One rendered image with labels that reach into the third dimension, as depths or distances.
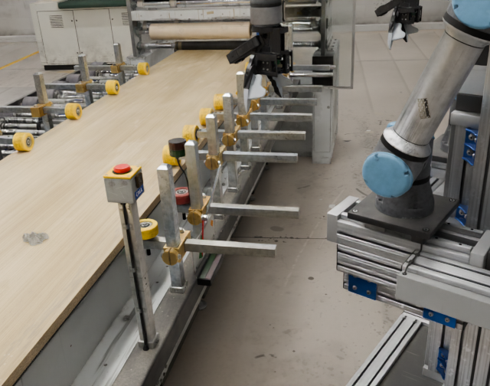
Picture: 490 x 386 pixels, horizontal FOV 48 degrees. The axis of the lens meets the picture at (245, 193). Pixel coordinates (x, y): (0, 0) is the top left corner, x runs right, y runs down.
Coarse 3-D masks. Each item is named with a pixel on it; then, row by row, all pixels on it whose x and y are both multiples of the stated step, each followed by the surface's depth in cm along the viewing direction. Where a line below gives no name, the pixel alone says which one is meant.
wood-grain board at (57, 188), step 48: (144, 96) 317; (192, 96) 311; (48, 144) 250; (96, 144) 247; (144, 144) 244; (0, 192) 204; (48, 192) 202; (96, 192) 200; (144, 192) 198; (0, 240) 171; (48, 240) 169; (96, 240) 168; (0, 288) 147; (48, 288) 146; (0, 336) 129; (48, 336) 131; (0, 384) 115
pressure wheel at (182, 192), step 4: (176, 188) 198; (180, 188) 198; (184, 188) 198; (176, 192) 196; (180, 192) 195; (184, 192) 195; (176, 196) 192; (180, 196) 192; (184, 196) 192; (188, 196) 193; (176, 200) 193; (180, 200) 193; (184, 200) 193; (188, 200) 194; (180, 204) 194; (184, 216) 199
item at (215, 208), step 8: (184, 208) 197; (216, 208) 194; (224, 208) 193; (232, 208) 193; (240, 208) 192; (248, 208) 191; (256, 208) 191; (264, 208) 190; (272, 208) 190; (280, 208) 190; (288, 208) 190; (296, 208) 189; (256, 216) 192; (264, 216) 191; (272, 216) 190; (280, 216) 190; (288, 216) 189; (296, 216) 188
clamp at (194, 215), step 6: (204, 198) 198; (204, 204) 193; (192, 210) 190; (198, 210) 190; (204, 210) 193; (186, 216) 191; (192, 216) 189; (198, 216) 189; (192, 222) 190; (198, 222) 190
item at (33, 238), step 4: (32, 232) 171; (24, 236) 171; (28, 236) 171; (32, 236) 170; (36, 236) 168; (40, 236) 171; (44, 236) 170; (24, 240) 169; (28, 240) 169; (32, 240) 168; (36, 240) 167; (40, 240) 168; (32, 244) 167; (36, 244) 167
